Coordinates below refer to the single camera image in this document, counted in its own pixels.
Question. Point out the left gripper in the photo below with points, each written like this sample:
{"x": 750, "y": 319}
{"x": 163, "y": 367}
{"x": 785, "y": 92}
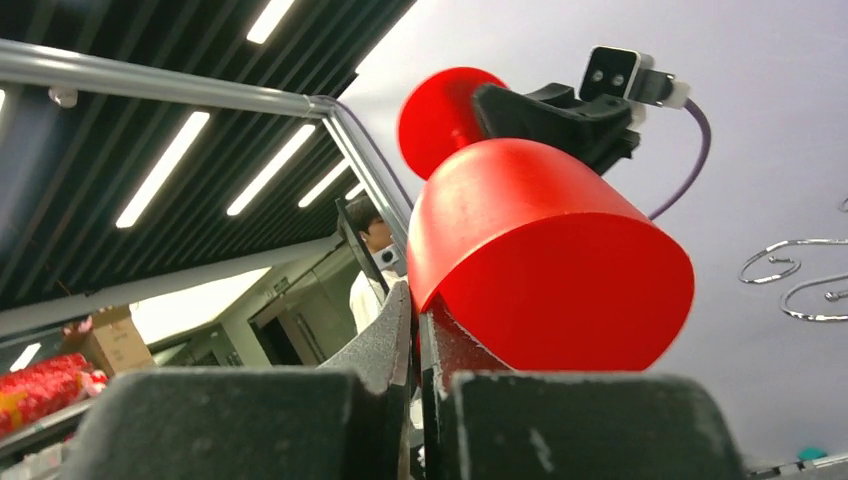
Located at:
{"x": 596, "y": 132}

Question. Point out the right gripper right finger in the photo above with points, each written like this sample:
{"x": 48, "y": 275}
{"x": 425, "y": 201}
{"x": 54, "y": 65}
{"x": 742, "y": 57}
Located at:
{"x": 484, "y": 421}

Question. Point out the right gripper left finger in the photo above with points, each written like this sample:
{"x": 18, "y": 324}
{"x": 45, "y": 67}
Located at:
{"x": 344, "y": 419}

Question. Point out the red plastic wine glass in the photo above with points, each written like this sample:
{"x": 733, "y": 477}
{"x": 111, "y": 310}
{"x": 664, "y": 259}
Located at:
{"x": 533, "y": 254}

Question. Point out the cardboard box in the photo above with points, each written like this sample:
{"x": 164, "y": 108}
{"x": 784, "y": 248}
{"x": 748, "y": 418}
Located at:
{"x": 109, "y": 340}

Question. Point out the red patterned package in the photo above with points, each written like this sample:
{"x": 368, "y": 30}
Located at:
{"x": 34, "y": 392}

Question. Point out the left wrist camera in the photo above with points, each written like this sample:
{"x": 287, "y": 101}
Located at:
{"x": 631, "y": 75}

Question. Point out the aluminium frame bars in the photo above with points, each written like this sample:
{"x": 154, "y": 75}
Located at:
{"x": 130, "y": 169}

